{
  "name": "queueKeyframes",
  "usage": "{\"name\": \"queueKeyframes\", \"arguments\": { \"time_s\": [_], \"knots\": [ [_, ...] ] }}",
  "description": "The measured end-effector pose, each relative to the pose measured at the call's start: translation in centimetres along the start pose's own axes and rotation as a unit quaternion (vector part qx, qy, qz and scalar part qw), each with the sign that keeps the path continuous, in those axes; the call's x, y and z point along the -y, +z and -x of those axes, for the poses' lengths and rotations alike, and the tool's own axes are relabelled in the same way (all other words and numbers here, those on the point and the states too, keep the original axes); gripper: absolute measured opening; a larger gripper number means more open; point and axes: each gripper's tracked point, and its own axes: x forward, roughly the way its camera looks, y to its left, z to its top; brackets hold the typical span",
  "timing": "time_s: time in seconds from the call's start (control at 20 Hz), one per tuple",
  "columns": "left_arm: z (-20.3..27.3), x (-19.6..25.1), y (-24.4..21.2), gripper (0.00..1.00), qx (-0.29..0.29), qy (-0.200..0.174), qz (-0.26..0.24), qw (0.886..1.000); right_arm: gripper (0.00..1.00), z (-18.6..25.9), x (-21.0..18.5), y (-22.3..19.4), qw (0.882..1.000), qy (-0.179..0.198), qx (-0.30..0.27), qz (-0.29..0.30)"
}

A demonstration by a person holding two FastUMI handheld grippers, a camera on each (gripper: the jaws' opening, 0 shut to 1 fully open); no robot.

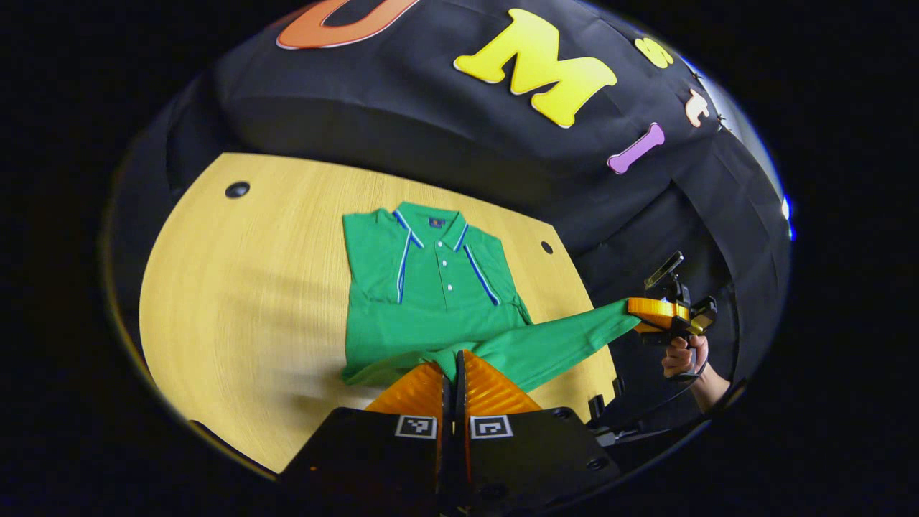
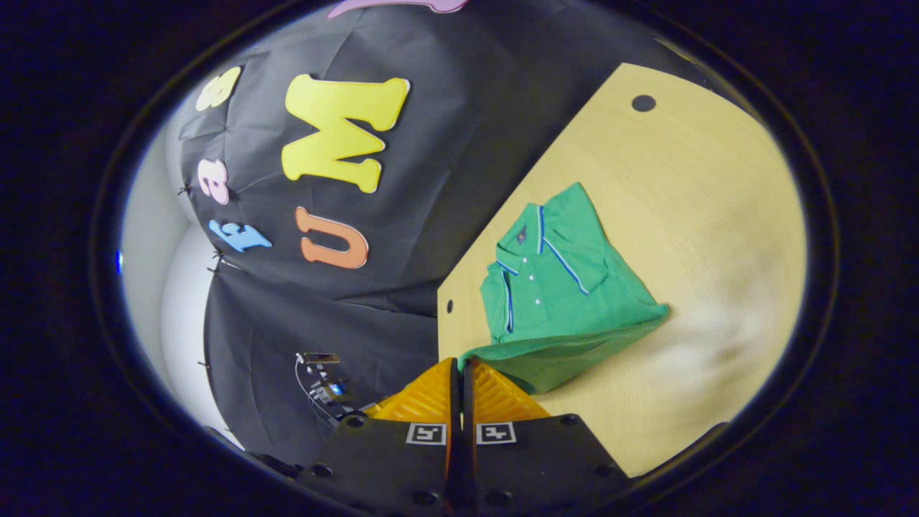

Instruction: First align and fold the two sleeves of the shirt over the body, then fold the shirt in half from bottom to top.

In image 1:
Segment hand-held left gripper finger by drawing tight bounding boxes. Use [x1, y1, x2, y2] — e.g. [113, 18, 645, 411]
[454, 350, 622, 514]
[276, 361, 453, 514]

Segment green T-shirt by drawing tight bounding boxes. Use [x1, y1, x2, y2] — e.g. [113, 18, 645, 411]
[340, 201, 642, 394]

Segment black backdrop cloth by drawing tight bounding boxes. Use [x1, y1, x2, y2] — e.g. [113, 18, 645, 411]
[108, 0, 794, 439]

